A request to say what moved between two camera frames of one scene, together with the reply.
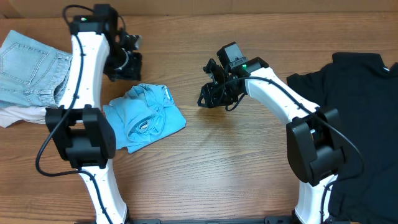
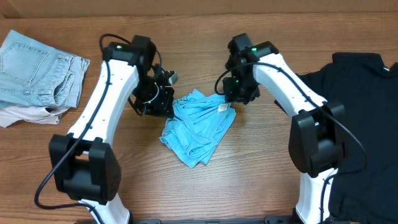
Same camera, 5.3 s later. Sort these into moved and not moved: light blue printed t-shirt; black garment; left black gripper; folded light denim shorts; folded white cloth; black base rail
Moved: light blue printed t-shirt; left black gripper
Not moved: black base rail; folded light denim shorts; black garment; folded white cloth
